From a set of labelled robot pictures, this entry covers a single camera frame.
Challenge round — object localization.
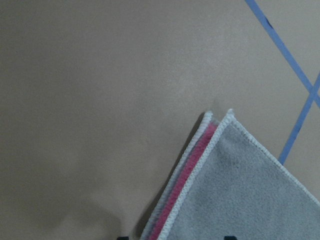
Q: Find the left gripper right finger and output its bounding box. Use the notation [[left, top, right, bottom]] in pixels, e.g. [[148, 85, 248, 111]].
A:
[[223, 235, 237, 240]]

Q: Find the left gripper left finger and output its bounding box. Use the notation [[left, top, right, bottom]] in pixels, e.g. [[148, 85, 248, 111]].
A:
[[116, 236, 128, 240]]

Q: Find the pink and grey towel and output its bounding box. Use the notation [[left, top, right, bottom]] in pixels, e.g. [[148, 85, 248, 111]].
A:
[[141, 110, 320, 240]]

